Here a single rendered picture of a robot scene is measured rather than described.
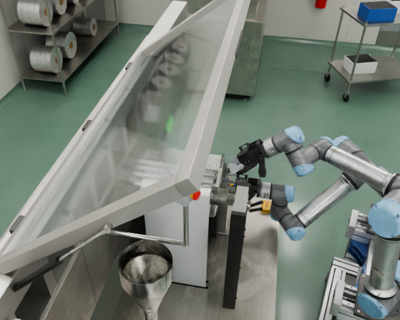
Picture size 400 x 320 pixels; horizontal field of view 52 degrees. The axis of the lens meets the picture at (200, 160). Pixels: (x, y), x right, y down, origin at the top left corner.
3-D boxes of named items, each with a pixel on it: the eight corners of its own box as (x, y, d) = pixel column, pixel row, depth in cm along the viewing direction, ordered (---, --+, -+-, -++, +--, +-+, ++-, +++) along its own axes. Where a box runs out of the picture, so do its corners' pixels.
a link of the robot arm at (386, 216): (400, 305, 163) (425, 195, 135) (381, 329, 155) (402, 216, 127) (372, 289, 171) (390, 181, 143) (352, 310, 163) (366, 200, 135)
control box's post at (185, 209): (188, 246, 124) (188, 199, 111) (183, 245, 124) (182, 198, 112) (189, 242, 125) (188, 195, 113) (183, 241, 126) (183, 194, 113)
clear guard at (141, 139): (185, 180, 64) (183, 178, 64) (6, 261, 88) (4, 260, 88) (247, -17, 144) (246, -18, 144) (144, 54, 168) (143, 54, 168)
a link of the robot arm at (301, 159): (324, 163, 163) (311, 139, 163) (306, 175, 157) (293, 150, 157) (310, 167, 169) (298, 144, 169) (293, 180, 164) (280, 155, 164)
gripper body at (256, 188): (235, 173, 189) (261, 176, 187) (234, 186, 194) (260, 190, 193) (233, 183, 183) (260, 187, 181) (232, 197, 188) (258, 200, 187)
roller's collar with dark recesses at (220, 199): (225, 209, 151) (226, 197, 147) (209, 207, 152) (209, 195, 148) (227, 197, 156) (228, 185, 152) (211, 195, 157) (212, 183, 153)
